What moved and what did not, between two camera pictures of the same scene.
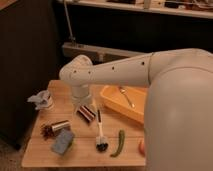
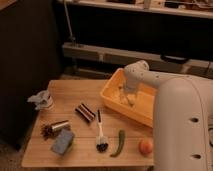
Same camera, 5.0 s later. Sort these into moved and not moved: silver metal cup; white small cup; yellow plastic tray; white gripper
Moved: white gripper
Not moved: silver metal cup; yellow plastic tray; white small cup
